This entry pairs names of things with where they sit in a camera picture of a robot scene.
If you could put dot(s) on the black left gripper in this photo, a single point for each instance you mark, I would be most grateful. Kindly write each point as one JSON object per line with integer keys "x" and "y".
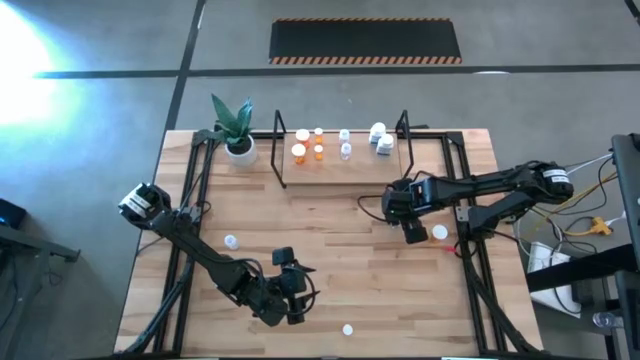
{"x": 295, "y": 285}

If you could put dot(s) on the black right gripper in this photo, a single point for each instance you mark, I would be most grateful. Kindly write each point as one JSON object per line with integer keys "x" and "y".
{"x": 400, "y": 205}

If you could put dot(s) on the orange pill bottle white cap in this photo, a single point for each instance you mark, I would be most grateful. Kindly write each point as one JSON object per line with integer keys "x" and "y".
{"x": 347, "y": 329}
{"x": 298, "y": 150}

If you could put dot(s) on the white melatonin bottle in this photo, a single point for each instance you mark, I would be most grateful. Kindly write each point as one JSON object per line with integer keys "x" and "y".
{"x": 377, "y": 130}
{"x": 385, "y": 144}

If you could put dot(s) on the clear bottle with capsules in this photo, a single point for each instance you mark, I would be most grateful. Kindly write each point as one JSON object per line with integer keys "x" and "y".
{"x": 345, "y": 150}

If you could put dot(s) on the clear bottle white cap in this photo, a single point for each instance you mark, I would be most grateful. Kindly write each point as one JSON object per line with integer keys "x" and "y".
{"x": 231, "y": 241}

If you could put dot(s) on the small orange pill bottle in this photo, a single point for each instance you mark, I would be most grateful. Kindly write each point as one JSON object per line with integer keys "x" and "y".
{"x": 318, "y": 150}
{"x": 318, "y": 132}

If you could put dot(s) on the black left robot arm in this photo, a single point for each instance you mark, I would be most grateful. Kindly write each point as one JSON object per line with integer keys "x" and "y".
{"x": 200, "y": 250}

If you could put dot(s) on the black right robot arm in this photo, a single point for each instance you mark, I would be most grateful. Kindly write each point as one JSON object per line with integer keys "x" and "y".
{"x": 475, "y": 187}

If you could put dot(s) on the small frosted plastic bottle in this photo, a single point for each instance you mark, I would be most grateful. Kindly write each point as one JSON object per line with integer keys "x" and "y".
{"x": 344, "y": 135}

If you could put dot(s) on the white power box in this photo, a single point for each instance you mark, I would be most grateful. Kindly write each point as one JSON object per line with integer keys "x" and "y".
{"x": 545, "y": 255}

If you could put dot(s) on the black hazard-striped floor mat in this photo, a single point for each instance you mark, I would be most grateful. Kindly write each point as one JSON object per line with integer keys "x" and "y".
{"x": 365, "y": 40}

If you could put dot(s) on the green snake plant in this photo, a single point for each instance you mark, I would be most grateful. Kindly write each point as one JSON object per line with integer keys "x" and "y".
{"x": 230, "y": 122}

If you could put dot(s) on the yellow power splitter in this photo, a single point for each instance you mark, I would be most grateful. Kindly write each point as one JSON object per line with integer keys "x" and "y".
{"x": 602, "y": 226}

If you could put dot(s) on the dark grey workstation cart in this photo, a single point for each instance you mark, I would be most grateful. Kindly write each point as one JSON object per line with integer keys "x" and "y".
{"x": 627, "y": 190}

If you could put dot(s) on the clear plastic water bottle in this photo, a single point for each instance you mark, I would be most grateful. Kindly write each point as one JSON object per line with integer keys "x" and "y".
{"x": 605, "y": 319}

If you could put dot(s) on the grey side table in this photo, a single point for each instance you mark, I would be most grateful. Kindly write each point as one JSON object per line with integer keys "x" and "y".
{"x": 40, "y": 245}

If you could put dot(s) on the black device blue light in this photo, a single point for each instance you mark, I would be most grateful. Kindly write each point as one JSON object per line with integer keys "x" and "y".
{"x": 12, "y": 215}

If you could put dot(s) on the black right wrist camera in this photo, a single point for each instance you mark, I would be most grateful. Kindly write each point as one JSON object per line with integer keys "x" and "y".
{"x": 415, "y": 232}

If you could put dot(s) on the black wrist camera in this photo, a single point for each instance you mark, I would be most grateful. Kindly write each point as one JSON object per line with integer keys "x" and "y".
{"x": 415, "y": 232}
{"x": 283, "y": 256}

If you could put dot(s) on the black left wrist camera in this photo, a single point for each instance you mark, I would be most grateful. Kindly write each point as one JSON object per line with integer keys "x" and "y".
{"x": 283, "y": 256}

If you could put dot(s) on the wooden shelf black metal frame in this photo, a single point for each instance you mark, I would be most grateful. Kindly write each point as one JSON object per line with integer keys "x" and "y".
{"x": 350, "y": 170}

